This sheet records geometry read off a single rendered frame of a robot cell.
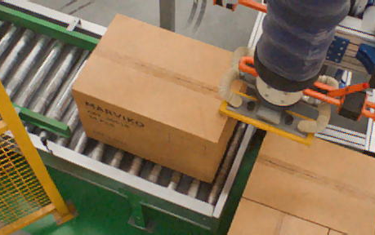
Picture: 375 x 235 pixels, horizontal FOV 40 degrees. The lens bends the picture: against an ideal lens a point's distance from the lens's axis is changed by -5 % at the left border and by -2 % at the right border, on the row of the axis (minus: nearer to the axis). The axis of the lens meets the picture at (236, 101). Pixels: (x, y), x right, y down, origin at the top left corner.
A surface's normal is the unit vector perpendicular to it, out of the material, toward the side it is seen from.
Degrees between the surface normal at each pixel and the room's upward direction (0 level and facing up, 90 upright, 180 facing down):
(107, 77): 0
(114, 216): 0
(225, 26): 0
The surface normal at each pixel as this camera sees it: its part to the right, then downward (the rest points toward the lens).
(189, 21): 0.10, -0.51
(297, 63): 0.15, 0.69
